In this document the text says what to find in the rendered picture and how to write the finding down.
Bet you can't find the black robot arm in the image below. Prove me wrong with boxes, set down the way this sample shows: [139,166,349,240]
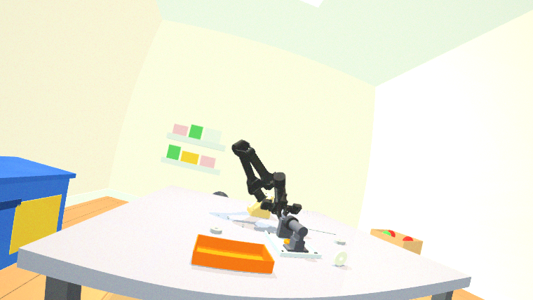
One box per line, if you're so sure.
[232,139,286,203]

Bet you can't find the small grey disc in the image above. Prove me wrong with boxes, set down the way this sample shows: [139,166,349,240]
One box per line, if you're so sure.
[210,226,222,234]

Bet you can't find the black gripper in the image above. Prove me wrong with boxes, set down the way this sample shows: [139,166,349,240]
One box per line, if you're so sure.
[260,191,302,220]

